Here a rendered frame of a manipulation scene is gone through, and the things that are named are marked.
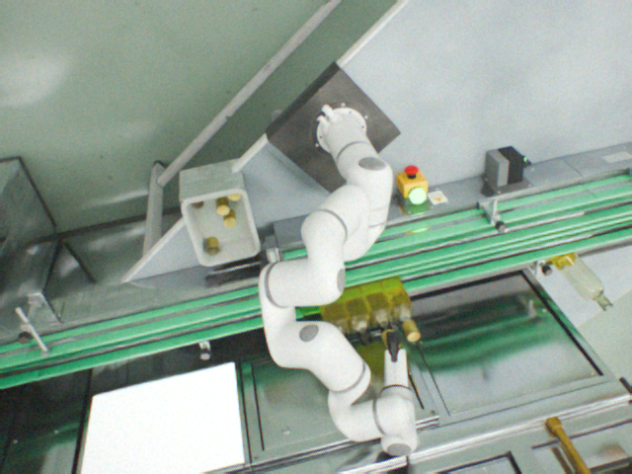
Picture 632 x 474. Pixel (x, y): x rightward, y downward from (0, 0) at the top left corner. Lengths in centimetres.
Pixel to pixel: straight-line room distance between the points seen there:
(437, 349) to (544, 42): 87
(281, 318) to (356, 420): 28
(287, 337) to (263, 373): 56
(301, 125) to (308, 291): 56
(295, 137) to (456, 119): 47
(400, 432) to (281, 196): 72
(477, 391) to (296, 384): 47
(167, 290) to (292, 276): 70
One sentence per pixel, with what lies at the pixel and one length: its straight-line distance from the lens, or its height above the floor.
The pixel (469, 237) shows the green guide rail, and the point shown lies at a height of 91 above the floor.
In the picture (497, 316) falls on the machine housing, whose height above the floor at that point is 103.
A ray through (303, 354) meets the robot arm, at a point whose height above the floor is 141.
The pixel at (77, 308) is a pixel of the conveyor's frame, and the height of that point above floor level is 83.
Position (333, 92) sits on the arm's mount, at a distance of 134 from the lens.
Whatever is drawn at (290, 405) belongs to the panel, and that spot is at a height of 118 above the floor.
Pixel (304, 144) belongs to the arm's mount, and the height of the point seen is 81.
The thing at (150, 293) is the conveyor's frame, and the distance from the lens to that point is 159.
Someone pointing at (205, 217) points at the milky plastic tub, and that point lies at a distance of 151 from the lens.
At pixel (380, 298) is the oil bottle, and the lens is 144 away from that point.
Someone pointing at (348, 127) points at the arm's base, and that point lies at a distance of 129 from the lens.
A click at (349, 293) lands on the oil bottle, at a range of 147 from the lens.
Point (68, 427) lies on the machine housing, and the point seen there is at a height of 106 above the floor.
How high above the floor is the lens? 203
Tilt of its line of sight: 52 degrees down
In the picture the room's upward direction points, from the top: 161 degrees clockwise
